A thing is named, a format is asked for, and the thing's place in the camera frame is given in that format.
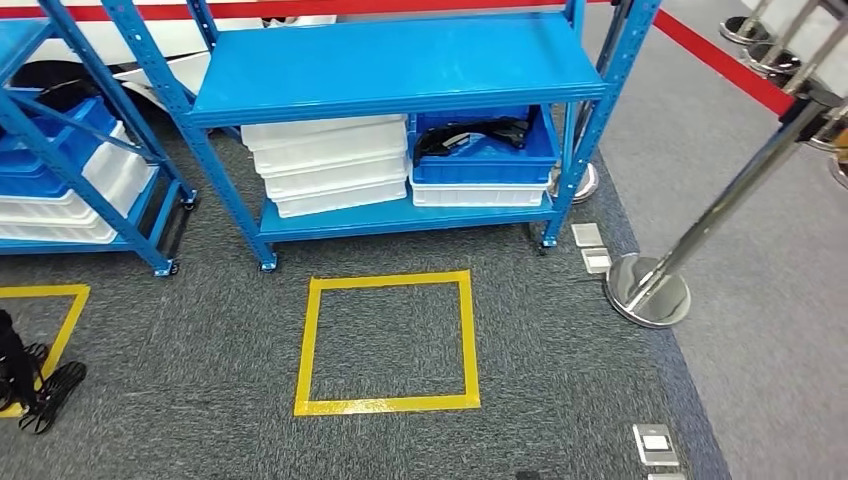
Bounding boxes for blue metal shelf rack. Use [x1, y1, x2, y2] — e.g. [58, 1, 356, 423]
[102, 0, 664, 274]
[0, 0, 199, 278]

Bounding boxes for white low platform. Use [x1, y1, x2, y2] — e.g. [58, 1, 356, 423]
[741, 0, 848, 97]

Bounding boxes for white plastic crate stack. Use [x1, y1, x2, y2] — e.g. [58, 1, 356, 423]
[240, 113, 410, 220]
[0, 121, 158, 245]

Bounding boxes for black humanoid robot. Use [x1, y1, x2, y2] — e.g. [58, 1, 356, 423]
[0, 309, 89, 436]

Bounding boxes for white car body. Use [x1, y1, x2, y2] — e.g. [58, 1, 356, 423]
[0, 0, 339, 114]

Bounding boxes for blue plastic crate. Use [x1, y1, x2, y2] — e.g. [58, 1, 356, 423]
[0, 95, 119, 200]
[405, 105, 561, 187]

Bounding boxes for black parts in crate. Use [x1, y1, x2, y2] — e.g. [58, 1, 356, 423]
[413, 117, 531, 160]

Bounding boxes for chrome stanchion post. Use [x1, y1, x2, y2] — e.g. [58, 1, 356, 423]
[604, 92, 837, 331]
[768, 16, 848, 107]
[741, 0, 823, 76]
[548, 0, 632, 205]
[828, 129, 848, 192]
[804, 99, 848, 154]
[719, 0, 773, 46]

